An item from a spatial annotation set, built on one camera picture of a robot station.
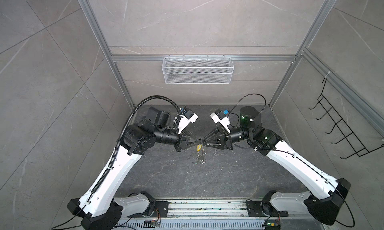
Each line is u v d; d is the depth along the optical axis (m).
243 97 0.50
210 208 0.75
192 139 0.54
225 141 0.52
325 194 0.39
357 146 0.60
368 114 0.54
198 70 1.00
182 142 0.48
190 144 0.53
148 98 0.43
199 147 0.59
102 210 0.36
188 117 0.50
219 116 0.51
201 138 0.56
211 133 0.56
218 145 0.53
